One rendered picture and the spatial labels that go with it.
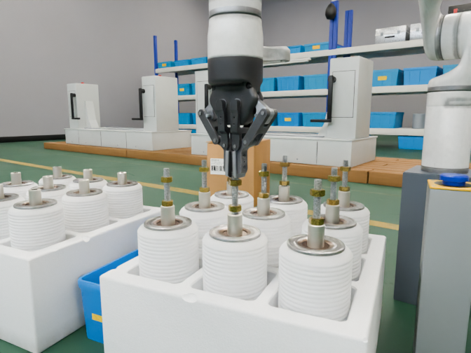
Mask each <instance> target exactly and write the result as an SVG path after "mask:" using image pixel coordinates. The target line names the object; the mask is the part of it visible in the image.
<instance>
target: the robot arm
mask: <svg viewBox="0 0 471 353"><path fill-rule="evenodd" d="M442 1H443V0H418V5H419V10H420V17H421V29H422V36H423V47H424V50H425V54H426V55H427V57H428V59H430V60H434V61H442V60H457V59H461V61H460V63H459V65H458V66H457V67H455V68H454V69H452V70H451V71H449V72H447V73H445V74H443V75H441V76H438V77H435V78H432V79H431V80H430V81H429V83H428V93H427V102H426V111H425V127H424V136H423V152H422V161H421V170H422V171H425V172H433V173H440V174H443V173H455V174H467V173H468V170H469V164H470V151H471V11H466V12H461V13H453V14H448V15H442V14H441V12H440V6H441V3H442ZM289 61H290V49H289V48H288V47H287V46H275V47H266V46H264V38H263V30H262V24H261V0H209V27H208V33H207V78H208V83H209V84H210V85H211V87H212V93H211V95H210V104H209V105H208V106H207V107H206V108H205V109H200V110H199V111H198V116H199V118H200V120H201V122H202V124H203V125H204V127H205V129H206V131H207V133H208V135H209V136H210V139H211V140H212V143H213V144H215V145H216V144H218V145H220V146H221V147H222V148H223V150H224V171H225V175H226V177H232V176H233V178H241V177H244V176H245V175H246V173H247V151H248V149H249V148H250V147H253V146H258V145H259V144H260V142H261V140H262V139H263V138H264V136H265V134H266V133H267V131H268V129H269V127H270V126H271V125H272V123H273V121H274V120H275V118H276V117H277V115H278V111H277V110H276V109H270V108H269V107H268V106H267V105H266V104H265V103H264V102H263V100H264V98H263V95H262V93H261V89H260V87H261V84H262V83H263V64H276V63H283V62H289ZM254 118H255V119H254ZM253 119H254V122H253ZM227 125H230V127H228V126H227ZM241 125H243V126H242V127H241ZM229 133H230V138H229Z"/></svg>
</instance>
